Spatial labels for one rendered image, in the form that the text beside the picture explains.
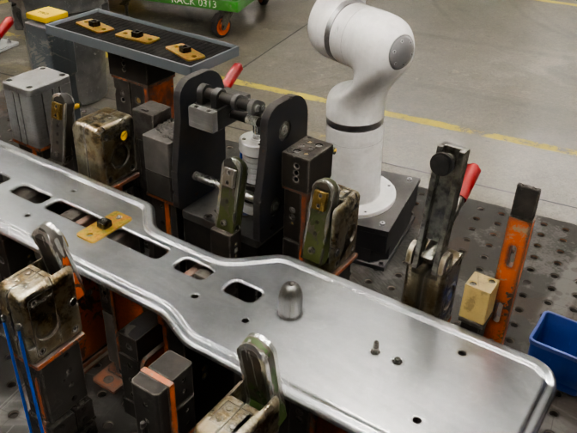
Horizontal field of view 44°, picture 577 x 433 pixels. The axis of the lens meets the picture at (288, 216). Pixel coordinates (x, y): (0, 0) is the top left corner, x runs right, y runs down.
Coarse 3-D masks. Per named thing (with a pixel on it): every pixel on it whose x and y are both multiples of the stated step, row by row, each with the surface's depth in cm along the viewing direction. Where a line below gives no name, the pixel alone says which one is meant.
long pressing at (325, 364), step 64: (0, 192) 117; (64, 192) 117; (128, 256) 103; (192, 256) 103; (256, 256) 103; (192, 320) 92; (256, 320) 92; (320, 320) 92; (384, 320) 93; (320, 384) 83; (384, 384) 83; (448, 384) 83; (512, 384) 84
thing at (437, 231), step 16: (448, 144) 88; (432, 160) 86; (448, 160) 85; (464, 160) 87; (432, 176) 89; (448, 176) 89; (464, 176) 89; (432, 192) 90; (448, 192) 90; (432, 208) 92; (448, 208) 90; (432, 224) 93; (448, 224) 90; (448, 240) 93; (416, 256) 94; (432, 272) 94
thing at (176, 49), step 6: (168, 48) 129; (174, 48) 129; (180, 48) 128; (186, 48) 127; (180, 54) 127; (186, 54) 127; (192, 54) 127; (198, 54) 127; (186, 60) 125; (192, 60) 125
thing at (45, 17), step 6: (30, 12) 146; (36, 12) 146; (42, 12) 146; (48, 12) 146; (54, 12) 146; (60, 12) 146; (66, 12) 147; (30, 18) 146; (36, 18) 144; (42, 18) 143; (48, 18) 144; (54, 18) 145; (60, 18) 146
